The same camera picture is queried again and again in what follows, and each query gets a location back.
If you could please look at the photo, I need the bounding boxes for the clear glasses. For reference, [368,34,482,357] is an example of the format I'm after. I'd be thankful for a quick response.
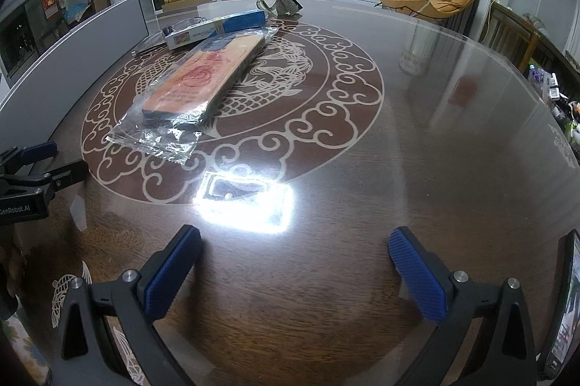
[131,17,214,57]

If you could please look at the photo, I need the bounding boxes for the black smartphone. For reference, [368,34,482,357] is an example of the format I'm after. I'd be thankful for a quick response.
[539,229,580,380]

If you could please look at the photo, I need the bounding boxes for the blue and white box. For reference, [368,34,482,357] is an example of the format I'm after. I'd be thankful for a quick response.
[164,10,268,50]

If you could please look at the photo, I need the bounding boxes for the grey storage box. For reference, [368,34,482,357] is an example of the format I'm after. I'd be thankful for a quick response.
[0,0,149,142]

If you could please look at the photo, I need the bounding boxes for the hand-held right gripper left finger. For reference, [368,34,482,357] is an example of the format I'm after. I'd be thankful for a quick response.
[50,224,202,386]

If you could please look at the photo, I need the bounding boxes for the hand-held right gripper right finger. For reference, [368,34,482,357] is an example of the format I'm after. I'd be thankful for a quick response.
[389,227,538,386]

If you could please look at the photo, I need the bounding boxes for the plastic bag with orange item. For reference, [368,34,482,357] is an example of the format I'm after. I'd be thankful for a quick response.
[105,26,284,169]

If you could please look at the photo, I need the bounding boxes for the pile of small bottles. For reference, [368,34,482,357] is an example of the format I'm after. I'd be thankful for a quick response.
[528,64,580,142]

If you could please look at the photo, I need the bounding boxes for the brown cardboard box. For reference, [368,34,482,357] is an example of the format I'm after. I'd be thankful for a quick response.
[161,0,214,12]

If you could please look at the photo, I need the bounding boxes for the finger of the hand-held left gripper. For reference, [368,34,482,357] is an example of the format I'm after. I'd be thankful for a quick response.
[13,160,90,200]
[0,142,57,176]

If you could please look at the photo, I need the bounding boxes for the wooden chair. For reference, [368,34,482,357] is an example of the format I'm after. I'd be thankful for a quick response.
[480,1,540,70]

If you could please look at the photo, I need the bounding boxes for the floral patterned cushion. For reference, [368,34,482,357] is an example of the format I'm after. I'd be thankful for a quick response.
[0,314,50,386]

